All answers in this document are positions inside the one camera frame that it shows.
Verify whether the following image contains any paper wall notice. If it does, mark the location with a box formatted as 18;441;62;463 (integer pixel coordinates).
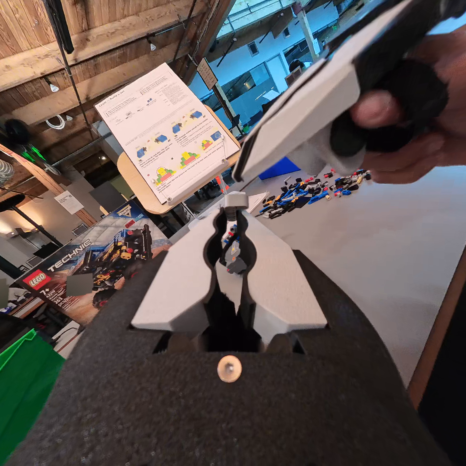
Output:
53;190;85;215

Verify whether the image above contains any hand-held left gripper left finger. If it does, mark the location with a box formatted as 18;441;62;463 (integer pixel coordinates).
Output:
130;207;223;352

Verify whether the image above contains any printed instruction sheet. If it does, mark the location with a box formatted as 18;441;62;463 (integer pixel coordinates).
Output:
94;63;241;205

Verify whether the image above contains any white instruction booklet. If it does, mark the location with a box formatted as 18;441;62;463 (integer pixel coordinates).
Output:
246;192;271;216

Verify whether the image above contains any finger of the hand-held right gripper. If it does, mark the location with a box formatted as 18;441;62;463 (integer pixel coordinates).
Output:
260;0;419;114
232;60;366;183

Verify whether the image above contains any small hanging sign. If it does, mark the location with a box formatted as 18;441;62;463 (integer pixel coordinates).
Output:
196;57;219;91

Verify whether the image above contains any black hanging cable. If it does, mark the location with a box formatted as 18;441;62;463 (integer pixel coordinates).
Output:
43;0;96;141

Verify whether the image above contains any green plastic bin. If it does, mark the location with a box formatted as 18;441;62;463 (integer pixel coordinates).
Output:
0;328;67;464

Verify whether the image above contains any lego set cardboard box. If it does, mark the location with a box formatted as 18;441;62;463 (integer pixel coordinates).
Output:
15;200;174;327

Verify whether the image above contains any wooden easel board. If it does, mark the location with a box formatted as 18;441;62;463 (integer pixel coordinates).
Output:
117;105;242;215

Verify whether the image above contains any pile of loose lego pieces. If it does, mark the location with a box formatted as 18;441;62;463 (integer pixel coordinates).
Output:
255;168;373;220

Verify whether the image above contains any black round speaker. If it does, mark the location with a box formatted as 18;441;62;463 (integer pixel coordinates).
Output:
3;119;33;145

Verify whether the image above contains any grey and black lego assembly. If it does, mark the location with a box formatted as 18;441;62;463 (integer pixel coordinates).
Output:
218;221;249;275

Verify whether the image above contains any blue flat sheet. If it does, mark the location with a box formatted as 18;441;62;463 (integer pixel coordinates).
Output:
258;157;302;181

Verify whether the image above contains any person's right hand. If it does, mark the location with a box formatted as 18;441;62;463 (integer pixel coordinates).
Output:
350;25;466;184

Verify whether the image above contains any wooden support post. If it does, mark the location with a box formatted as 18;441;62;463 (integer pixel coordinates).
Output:
0;143;98;227

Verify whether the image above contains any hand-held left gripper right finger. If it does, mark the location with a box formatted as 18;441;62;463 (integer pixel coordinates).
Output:
235;208;329;353

